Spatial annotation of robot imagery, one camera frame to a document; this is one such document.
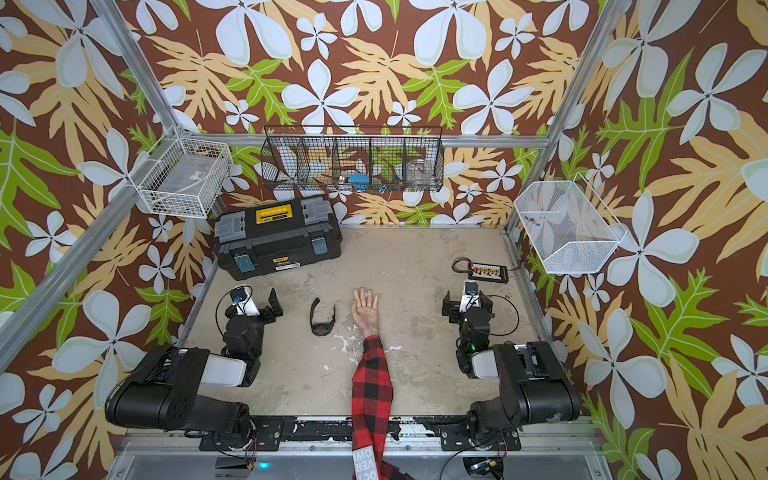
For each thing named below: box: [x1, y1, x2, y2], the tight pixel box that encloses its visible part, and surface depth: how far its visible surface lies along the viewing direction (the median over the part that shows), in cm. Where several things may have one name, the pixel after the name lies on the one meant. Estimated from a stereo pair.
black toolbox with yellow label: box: [214, 195, 342, 280], surface depth 100 cm
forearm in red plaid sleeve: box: [351, 335, 413, 480], surface depth 78 cm
